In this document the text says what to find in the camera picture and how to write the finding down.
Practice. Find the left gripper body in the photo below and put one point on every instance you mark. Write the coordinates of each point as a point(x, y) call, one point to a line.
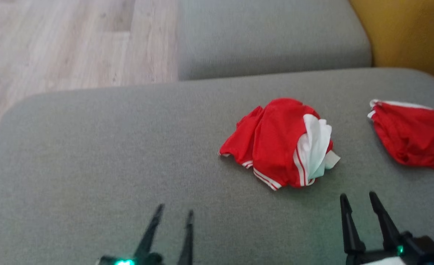
point(128, 261)

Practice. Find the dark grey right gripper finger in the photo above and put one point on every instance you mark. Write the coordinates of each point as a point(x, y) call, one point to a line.
point(386, 224)
point(351, 232)

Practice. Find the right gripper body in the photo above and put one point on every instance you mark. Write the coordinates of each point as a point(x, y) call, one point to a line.
point(419, 252)

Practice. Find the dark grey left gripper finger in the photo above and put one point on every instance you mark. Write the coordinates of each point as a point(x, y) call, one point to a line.
point(148, 235)
point(187, 243)

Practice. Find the red and white shorts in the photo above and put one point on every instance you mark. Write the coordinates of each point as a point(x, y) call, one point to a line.
point(275, 140)

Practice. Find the large grey sofa seat cushion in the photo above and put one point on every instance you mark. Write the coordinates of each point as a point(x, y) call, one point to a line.
point(128, 147)

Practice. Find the red shorts with white stripe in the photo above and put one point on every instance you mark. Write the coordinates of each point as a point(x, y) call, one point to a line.
point(412, 136)

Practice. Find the wide yellow sofa backrest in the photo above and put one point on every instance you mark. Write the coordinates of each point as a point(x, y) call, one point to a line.
point(415, 33)

